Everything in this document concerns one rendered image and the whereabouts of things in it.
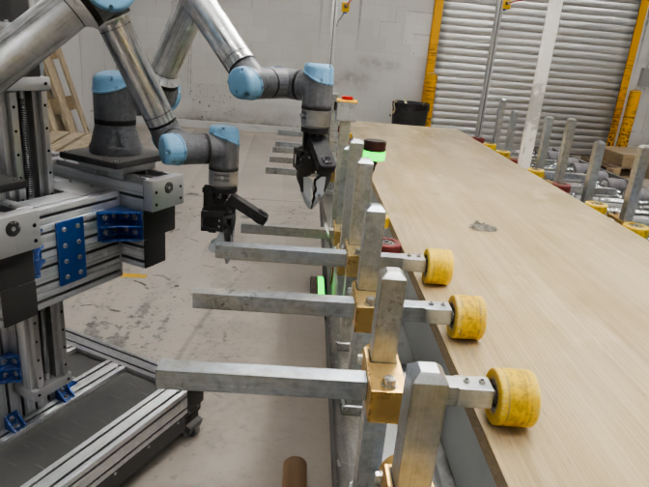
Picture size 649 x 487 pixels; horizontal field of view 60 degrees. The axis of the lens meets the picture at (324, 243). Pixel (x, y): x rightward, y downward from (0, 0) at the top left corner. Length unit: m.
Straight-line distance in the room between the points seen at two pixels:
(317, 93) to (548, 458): 0.95
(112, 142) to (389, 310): 1.15
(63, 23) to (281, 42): 7.95
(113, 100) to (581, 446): 1.42
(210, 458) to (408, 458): 1.60
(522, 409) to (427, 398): 0.30
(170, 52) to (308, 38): 7.47
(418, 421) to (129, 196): 1.30
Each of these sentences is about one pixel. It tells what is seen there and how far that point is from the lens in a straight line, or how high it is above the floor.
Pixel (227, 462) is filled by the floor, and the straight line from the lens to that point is 2.14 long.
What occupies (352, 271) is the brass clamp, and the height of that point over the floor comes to 0.94.
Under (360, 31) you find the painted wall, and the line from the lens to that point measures 9.25.
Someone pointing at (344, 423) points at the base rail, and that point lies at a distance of 1.16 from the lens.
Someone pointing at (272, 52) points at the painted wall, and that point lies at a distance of 9.18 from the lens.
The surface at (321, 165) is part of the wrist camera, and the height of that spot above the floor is 1.12.
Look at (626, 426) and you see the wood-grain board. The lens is 0.97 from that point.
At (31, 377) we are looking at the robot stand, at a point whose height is 0.41.
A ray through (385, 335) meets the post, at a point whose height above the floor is 1.01.
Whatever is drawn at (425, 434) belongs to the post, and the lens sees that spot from 0.59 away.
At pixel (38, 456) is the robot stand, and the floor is 0.21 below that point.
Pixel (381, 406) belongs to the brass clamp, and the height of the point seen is 0.95.
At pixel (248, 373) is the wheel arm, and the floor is 0.96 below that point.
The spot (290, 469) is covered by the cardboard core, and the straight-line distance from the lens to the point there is 2.00.
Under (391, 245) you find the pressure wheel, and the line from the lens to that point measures 1.50.
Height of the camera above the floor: 1.39
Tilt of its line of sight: 19 degrees down
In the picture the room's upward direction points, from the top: 5 degrees clockwise
